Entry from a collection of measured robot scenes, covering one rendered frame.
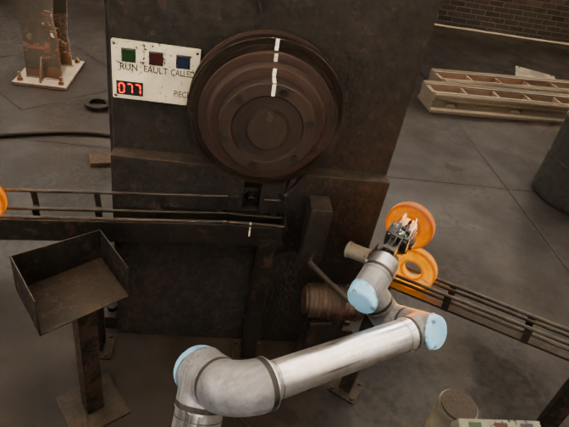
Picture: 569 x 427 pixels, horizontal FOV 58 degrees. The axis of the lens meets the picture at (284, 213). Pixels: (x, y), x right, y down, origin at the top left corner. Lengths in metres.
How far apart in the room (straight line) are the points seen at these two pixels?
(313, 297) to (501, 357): 1.17
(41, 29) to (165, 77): 2.77
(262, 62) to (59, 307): 0.91
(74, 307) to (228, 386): 0.68
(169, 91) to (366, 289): 0.85
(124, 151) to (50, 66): 2.71
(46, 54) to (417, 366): 3.43
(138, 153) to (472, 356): 1.75
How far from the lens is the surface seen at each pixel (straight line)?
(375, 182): 1.84
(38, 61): 4.47
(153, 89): 1.68
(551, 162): 4.10
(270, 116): 1.45
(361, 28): 1.65
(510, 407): 2.53
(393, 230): 1.55
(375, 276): 1.45
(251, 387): 1.10
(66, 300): 1.66
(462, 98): 5.08
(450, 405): 1.69
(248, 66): 1.46
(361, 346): 1.26
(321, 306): 1.83
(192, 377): 1.18
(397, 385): 2.36
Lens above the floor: 1.77
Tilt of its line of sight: 35 degrees down
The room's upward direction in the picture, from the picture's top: 11 degrees clockwise
